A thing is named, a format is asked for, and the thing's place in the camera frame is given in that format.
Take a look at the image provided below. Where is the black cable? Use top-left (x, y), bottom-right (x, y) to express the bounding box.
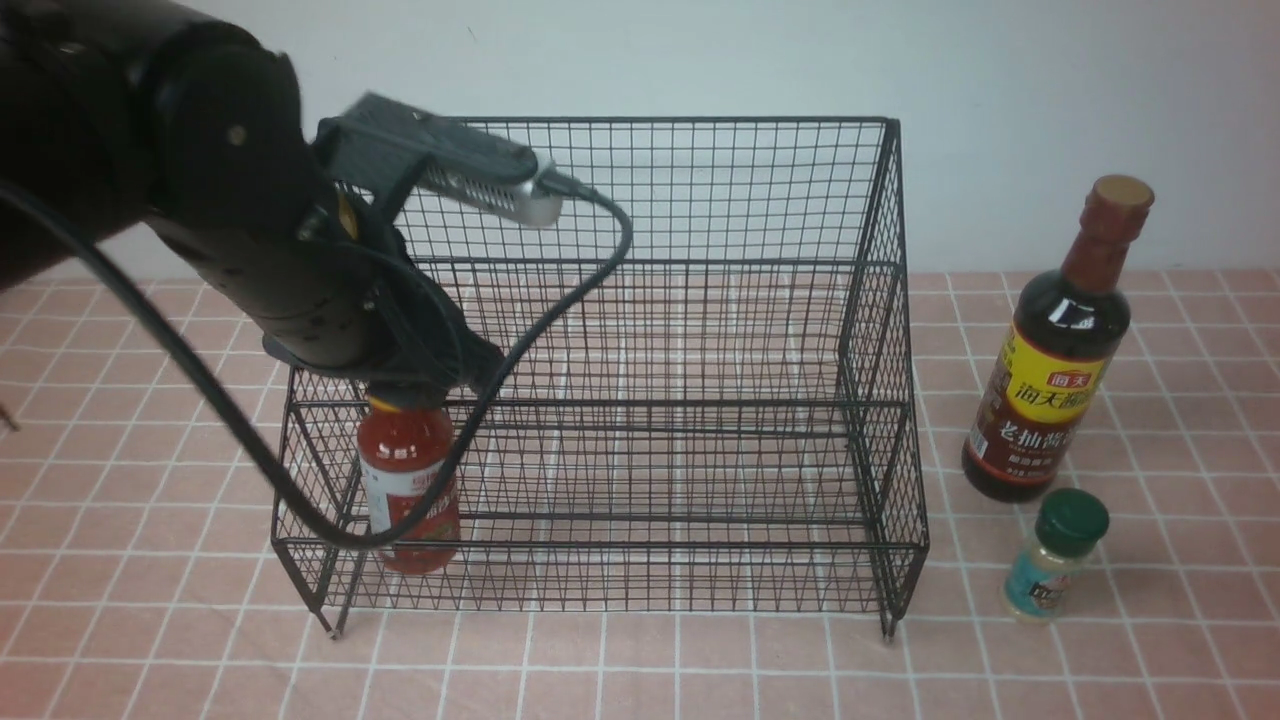
top-left (0, 170), bottom-right (635, 551)

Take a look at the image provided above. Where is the dark soy sauce bottle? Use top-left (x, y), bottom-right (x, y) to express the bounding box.
top-left (961, 174), bottom-right (1155, 503)

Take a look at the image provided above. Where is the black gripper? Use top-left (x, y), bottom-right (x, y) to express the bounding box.
top-left (262, 190), bottom-right (506, 404)

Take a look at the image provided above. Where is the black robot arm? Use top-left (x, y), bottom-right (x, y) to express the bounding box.
top-left (3, 1), bottom-right (536, 396)

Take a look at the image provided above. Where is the red chili sauce bottle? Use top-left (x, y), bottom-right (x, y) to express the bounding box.
top-left (356, 386), bottom-right (461, 575)

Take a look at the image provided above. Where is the green-capped seasoning jar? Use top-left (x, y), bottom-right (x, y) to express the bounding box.
top-left (1001, 488), bottom-right (1110, 623)

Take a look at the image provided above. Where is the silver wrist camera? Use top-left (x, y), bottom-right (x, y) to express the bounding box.
top-left (312, 94), bottom-right (563, 228)

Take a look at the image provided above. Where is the black wire mesh rack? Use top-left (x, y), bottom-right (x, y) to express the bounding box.
top-left (270, 117), bottom-right (931, 637)

